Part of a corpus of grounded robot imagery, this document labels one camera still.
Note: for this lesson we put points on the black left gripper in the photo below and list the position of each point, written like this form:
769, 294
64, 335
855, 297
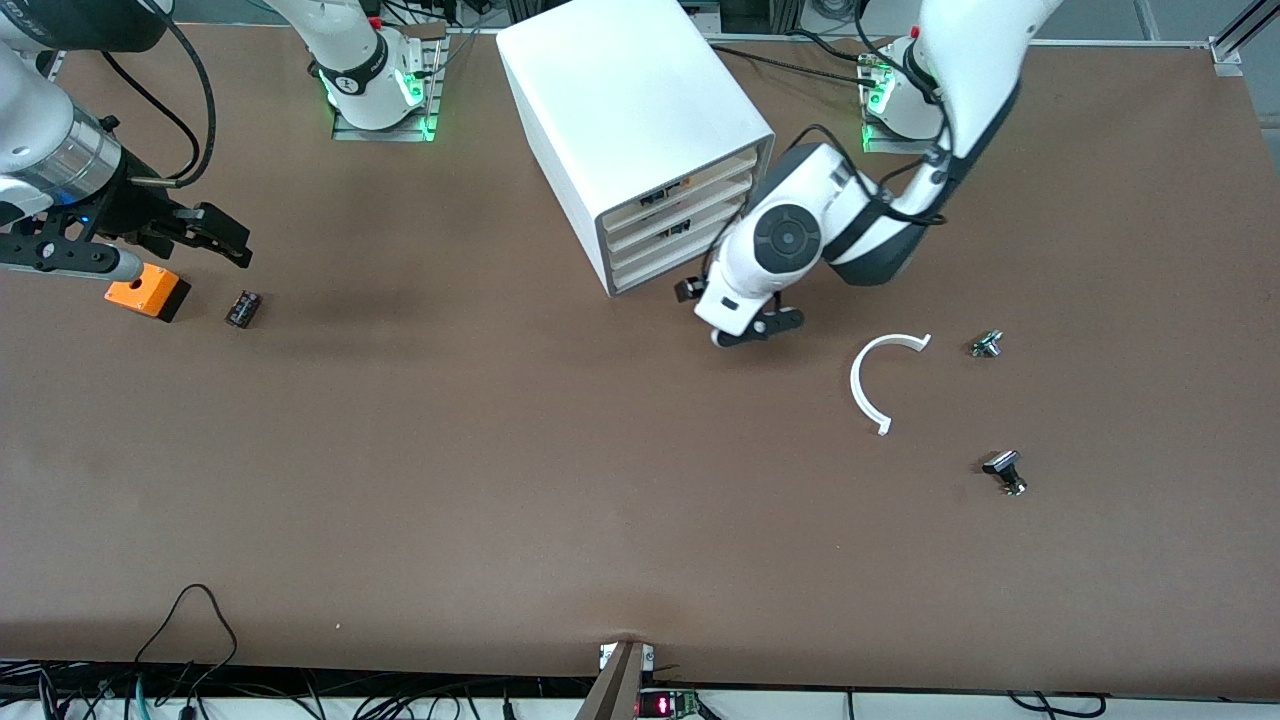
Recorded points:
688, 290

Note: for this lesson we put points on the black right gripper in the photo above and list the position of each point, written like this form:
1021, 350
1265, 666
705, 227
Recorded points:
133, 208

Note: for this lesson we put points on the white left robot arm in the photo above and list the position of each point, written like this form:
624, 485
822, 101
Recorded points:
790, 240

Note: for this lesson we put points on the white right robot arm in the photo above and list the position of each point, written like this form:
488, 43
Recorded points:
40, 130

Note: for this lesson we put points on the black square push button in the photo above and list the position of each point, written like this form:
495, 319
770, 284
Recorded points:
1004, 470

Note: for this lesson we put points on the small black contact block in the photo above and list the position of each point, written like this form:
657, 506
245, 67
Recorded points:
244, 309

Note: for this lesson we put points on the small orange black component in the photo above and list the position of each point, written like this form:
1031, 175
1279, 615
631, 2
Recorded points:
655, 197

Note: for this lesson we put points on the white curved plastic clip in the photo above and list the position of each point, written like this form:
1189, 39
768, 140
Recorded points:
856, 385

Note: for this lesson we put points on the small metal bolt upper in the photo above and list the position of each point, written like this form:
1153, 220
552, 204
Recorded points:
986, 344

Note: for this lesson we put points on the red display circuit board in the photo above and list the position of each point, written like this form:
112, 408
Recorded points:
662, 706

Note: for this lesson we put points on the orange black switch box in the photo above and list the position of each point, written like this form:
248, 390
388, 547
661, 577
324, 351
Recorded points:
140, 290

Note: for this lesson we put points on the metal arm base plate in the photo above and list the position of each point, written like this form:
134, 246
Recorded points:
880, 145
435, 100

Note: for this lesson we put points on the white mount bracket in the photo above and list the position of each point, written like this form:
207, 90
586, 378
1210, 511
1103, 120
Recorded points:
650, 657

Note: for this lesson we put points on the brown camera mount post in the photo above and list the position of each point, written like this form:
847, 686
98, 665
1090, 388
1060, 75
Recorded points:
615, 690

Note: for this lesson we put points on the aluminium frame profile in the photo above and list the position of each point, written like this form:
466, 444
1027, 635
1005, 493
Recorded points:
1225, 52

